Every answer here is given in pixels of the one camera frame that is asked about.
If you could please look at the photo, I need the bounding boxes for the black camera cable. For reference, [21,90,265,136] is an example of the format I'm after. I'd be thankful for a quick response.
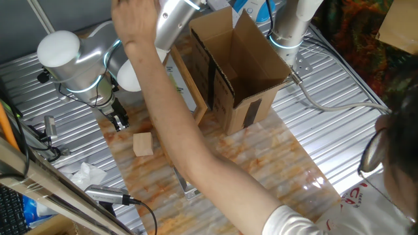
[129,197,159,235]

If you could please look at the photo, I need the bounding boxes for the brown cardboard sheet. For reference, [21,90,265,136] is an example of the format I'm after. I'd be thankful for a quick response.
[375,0,418,56]

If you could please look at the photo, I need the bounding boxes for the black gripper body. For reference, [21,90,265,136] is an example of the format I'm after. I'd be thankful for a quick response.
[103,97,129,123]

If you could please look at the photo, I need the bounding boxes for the black camera stand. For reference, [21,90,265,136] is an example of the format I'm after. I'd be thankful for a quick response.
[97,200,118,218]

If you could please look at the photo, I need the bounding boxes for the blue tissue pack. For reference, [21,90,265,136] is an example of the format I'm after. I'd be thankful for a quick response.
[21,195,58,229]

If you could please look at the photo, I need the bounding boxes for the crumpled white tissue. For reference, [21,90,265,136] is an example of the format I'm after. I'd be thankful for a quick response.
[60,162,108,192]

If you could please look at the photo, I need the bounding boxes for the light wooden block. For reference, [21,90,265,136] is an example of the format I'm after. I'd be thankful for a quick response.
[133,132,155,158]

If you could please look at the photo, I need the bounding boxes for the aluminium frame beam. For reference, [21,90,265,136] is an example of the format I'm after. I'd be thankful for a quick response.
[0,135,131,235]

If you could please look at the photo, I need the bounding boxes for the person left hand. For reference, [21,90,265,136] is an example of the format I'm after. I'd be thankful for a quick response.
[110,0,161,48]

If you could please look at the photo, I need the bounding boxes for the small silver camera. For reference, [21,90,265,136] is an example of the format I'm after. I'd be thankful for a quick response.
[44,115,59,143]

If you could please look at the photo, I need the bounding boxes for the blue white device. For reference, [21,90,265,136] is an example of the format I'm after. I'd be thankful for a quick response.
[233,0,275,24]

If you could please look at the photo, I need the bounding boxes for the colourful patterned cloth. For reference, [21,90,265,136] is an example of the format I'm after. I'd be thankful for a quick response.
[310,0,418,105]

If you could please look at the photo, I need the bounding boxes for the aluminium camera rail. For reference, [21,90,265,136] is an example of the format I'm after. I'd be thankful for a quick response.
[5,107,71,161]

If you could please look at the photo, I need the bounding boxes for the open cardboard box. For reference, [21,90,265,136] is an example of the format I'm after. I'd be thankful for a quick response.
[188,6,293,136]

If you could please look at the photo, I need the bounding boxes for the orange pole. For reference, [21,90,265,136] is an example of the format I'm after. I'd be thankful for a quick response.
[0,102,20,151]

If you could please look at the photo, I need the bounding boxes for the black keyboard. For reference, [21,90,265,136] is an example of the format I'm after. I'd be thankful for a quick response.
[0,184,30,235]

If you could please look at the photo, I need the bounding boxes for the dark haired person head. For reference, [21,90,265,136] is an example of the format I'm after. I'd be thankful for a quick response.
[374,55,418,234]

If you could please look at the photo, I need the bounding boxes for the white printed shirt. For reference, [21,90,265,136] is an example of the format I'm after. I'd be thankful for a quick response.
[262,181,415,235]

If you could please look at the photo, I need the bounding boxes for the orange marble pattern mat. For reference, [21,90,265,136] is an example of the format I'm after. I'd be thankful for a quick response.
[63,6,344,235]

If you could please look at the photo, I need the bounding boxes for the aluminium pole with bracket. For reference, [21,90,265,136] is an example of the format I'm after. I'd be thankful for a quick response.
[26,0,56,35]

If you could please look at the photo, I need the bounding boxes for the wooden picture frame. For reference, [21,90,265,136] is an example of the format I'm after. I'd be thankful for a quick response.
[161,44,208,125]

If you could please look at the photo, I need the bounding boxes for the brown box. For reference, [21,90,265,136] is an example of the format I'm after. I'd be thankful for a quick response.
[25,213,89,235]

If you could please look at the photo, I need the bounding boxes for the large grey camera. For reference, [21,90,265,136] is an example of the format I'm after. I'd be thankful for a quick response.
[84,184,131,206]

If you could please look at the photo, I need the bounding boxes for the metal rimmed glasses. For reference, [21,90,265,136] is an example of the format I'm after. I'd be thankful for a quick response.
[357,127,390,179]

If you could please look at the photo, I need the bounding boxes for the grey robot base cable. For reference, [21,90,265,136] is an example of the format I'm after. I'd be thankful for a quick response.
[289,71,393,115]

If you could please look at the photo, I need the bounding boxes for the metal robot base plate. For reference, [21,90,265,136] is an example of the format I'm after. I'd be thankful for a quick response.
[292,52,313,78]

